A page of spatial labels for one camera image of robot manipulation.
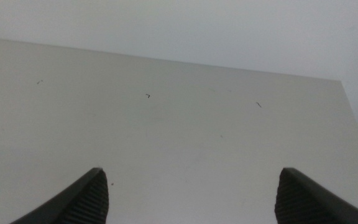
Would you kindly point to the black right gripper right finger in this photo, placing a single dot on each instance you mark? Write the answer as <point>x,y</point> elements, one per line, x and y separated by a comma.
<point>300,202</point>

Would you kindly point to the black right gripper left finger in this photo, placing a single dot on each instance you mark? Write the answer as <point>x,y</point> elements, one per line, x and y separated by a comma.
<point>85,202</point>

